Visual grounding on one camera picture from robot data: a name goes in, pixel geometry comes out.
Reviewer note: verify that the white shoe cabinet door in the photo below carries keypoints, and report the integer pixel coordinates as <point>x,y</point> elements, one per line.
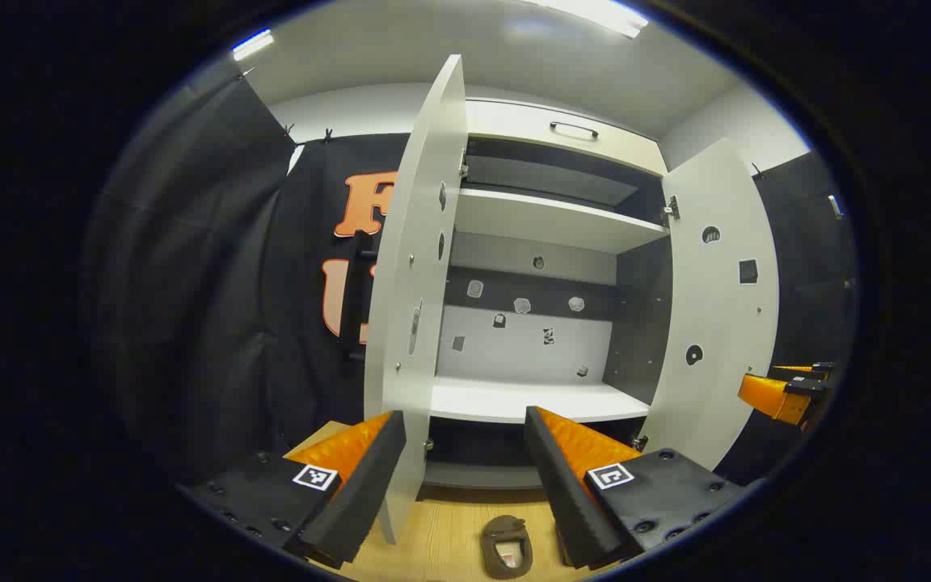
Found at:
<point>716,323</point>
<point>399,388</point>

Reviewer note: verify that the ceiling light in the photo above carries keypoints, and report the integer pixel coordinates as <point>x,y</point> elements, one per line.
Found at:
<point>253,44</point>
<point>603,16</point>

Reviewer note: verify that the black backdrop cloth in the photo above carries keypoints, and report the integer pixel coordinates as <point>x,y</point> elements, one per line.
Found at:
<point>191,283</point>
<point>809,259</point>

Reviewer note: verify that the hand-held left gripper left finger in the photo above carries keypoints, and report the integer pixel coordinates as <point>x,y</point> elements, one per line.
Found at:
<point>360,493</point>

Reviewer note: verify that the brown fuzzy shoe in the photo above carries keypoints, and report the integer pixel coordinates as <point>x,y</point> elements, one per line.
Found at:
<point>506,529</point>

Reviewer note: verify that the white shoe cabinet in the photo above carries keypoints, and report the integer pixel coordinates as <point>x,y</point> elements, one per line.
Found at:
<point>514,400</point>

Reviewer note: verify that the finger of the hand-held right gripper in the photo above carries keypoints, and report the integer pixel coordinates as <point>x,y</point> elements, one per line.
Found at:
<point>773,398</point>
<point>805,370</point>

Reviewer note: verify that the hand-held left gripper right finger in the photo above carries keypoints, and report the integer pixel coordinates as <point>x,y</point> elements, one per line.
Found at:
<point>566,501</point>

